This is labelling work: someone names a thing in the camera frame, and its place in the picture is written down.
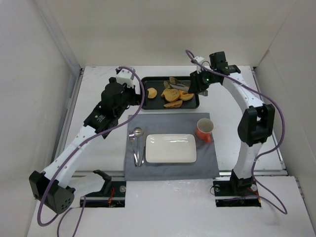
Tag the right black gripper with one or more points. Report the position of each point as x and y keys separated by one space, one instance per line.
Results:
x=195 y=84

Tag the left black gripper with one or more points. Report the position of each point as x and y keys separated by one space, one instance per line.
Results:
x=136 y=96

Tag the metal tongs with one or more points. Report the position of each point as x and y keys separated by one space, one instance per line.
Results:
x=180 y=85

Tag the large toast slice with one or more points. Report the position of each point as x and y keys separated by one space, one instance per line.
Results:
x=170 y=95

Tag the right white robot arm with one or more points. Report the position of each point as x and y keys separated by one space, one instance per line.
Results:
x=257 y=119

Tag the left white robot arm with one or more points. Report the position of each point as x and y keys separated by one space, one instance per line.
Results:
x=54 y=186

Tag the small bread slice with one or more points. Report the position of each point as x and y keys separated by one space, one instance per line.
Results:
x=176 y=104

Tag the small round bun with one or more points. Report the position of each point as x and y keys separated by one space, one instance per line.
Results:
x=152 y=93

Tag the black baking tray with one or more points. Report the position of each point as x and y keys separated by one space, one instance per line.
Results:
x=159 y=97

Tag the orange mug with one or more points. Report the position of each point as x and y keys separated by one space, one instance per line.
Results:
x=204 y=129

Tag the metal spoon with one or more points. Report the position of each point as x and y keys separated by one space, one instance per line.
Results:
x=138 y=132

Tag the metal knife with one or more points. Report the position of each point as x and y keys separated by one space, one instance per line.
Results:
x=144 y=137

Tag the metal fork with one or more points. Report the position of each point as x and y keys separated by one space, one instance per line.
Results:
x=132 y=140

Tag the white rectangular plate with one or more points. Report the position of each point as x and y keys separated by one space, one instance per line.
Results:
x=170 y=148

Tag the grey cloth placemat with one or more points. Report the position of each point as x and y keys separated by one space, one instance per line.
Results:
x=205 y=167

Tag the ring bagel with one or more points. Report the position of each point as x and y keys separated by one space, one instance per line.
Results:
x=185 y=96

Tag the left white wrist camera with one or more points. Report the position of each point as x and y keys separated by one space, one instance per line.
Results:
x=124 y=76

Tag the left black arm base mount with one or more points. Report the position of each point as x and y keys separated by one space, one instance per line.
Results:
x=111 y=195

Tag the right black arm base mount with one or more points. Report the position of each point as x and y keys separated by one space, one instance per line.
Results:
x=236 y=192

